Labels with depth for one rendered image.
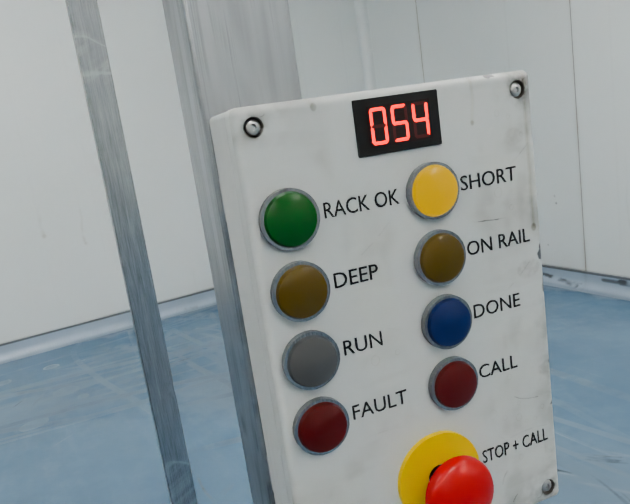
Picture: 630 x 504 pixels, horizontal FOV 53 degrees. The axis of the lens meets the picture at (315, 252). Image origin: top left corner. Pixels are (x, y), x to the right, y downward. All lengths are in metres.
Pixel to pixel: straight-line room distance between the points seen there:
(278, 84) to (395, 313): 0.14
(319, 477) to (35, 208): 3.78
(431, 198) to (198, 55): 0.14
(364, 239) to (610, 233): 3.30
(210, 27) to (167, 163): 3.86
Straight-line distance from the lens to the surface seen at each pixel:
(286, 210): 0.30
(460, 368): 0.36
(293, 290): 0.30
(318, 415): 0.33
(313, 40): 4.72
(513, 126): 0.37
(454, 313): 0.35
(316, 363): 0.32
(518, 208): 0.37
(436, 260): 0.34
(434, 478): 0.36
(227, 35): 0.37
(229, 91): 0.36
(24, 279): 4.10
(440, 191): 0.33
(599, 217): 3.62
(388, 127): 0.32
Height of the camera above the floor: 1.09
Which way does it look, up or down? 11 degrees down
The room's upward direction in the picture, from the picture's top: 8 degrees counter-clockwise
